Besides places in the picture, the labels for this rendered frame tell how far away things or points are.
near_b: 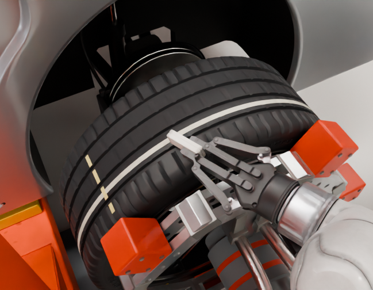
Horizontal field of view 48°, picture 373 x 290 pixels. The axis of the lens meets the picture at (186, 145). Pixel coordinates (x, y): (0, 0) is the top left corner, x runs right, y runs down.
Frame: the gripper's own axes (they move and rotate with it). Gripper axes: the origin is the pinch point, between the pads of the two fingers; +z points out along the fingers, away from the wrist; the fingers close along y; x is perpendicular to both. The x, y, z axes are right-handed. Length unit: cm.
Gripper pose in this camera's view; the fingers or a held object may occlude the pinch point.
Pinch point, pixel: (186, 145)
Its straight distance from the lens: 73.6
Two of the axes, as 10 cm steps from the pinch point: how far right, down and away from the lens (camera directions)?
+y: 5.9, -7.7, 2.5
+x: -2.3, -4.6, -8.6
